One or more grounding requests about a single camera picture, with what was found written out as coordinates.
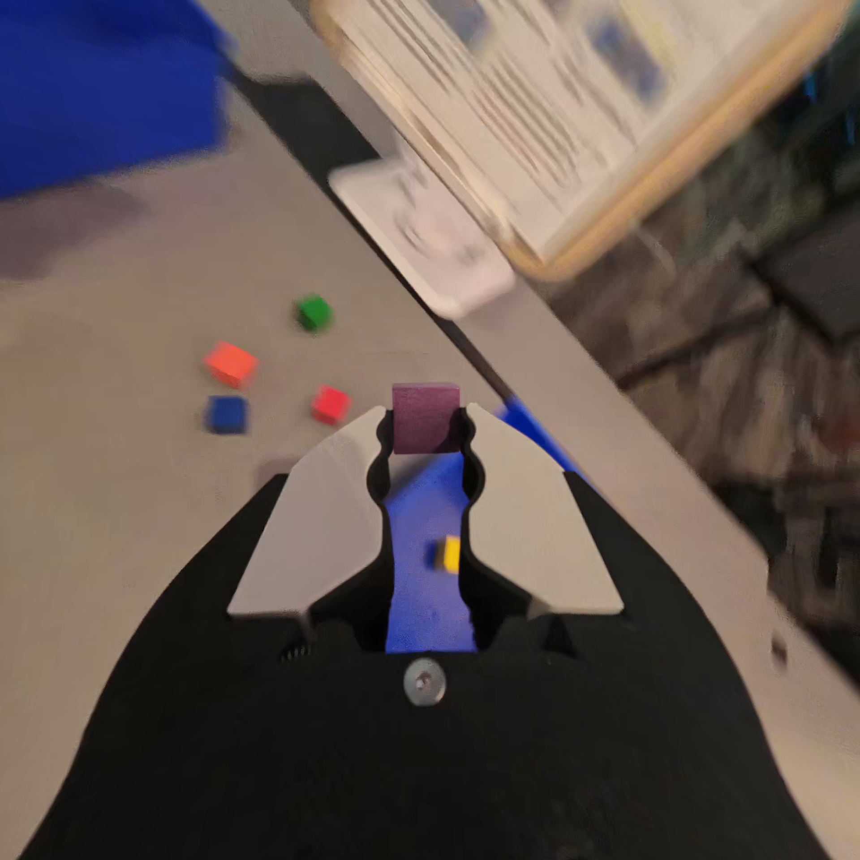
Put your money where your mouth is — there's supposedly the instruction sheet on stand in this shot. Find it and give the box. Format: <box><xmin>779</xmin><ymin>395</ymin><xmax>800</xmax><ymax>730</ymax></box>
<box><xmin>310</xmin><ymin>0</ymin><xmax>854</xmax><ymax>282</ymax></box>

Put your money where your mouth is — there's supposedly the purple wooden cube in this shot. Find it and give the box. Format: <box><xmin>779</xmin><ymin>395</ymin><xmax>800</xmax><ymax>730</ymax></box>
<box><xmin>391</xmin><ymin>383</ymin><xmax>466</xmax><ymax>456</ymax></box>

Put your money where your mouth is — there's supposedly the orange wooden cube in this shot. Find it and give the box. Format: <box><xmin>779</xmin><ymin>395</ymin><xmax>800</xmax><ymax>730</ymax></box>
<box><xmin>203</xmin><ymin>341</ymin><xmax>258</xmax><ymax>389</ymax></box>

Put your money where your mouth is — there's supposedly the blue wooden cube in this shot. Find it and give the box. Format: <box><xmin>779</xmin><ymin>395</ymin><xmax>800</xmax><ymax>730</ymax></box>
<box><xmin>205</xmin><ymin>395</ymin><xmax>249</xmax><ymax>434</ymax></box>

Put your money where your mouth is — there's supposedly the yellow wooden cube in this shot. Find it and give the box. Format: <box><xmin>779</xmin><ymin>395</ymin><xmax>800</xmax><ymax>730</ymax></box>
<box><xmin>425</xmin><ymin>535</ymin><xmax>462</xmax><ymax>575</ymax></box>

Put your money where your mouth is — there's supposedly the red wooden cube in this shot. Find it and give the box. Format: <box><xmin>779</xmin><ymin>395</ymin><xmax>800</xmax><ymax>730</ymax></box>
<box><xmin>311</xmin><ymin>385</ymin><xmax>352</xmax><ymax>426</ymax></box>

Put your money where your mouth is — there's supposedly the blue plastic bin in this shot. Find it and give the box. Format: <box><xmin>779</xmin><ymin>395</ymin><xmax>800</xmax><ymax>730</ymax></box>
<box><xmin>384</xmin><ymin>395</ymin><xmax>589</xmax><ymax>654</ymax></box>
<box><xmin>0</xmin><ymin>0</ymin><xmax>236</xmax><ymax>201</ymax></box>

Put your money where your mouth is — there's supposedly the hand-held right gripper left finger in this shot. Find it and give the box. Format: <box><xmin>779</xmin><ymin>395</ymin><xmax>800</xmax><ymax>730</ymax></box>
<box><xmin>227</xmin><ymin>405</ymin><xmax>394</xmax><ymax>622</ymax></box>

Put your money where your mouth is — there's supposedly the printed instruction sheet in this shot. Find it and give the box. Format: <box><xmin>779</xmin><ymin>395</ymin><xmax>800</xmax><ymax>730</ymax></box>
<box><xmin>336</xmin><ymin>0</ymin><xmax>814</xmax><ymax>259</ymax></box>

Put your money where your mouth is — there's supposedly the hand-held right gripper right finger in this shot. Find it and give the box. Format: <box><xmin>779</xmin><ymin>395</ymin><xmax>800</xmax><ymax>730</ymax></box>
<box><xmin>464</xmin><ymin>403</ymin><xmax>626</xmax><ymax>619</ymax></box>

